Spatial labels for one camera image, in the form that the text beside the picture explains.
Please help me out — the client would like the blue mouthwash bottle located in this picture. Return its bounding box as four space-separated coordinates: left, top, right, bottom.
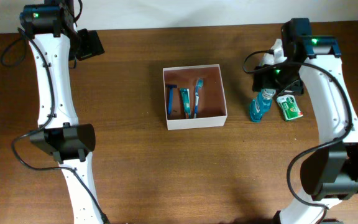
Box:
249 88 276 123

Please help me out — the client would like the blue white toothbrush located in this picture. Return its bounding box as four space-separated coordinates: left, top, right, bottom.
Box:
193 78 203 118

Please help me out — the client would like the blue disposable razor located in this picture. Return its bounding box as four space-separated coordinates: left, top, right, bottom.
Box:
165 84 177 115

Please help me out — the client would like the green toothpaste tube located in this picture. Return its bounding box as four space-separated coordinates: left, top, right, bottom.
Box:
180 88 191 119

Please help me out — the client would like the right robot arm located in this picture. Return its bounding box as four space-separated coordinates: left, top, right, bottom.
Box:
249 18 358 223

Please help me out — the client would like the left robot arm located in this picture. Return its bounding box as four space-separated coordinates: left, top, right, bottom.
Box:
19 1 109 223

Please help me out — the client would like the green soap packet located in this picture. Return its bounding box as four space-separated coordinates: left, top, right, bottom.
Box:
277 95 303 121

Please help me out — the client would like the white cardboard box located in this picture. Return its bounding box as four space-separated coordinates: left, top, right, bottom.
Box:
162 64 227 130

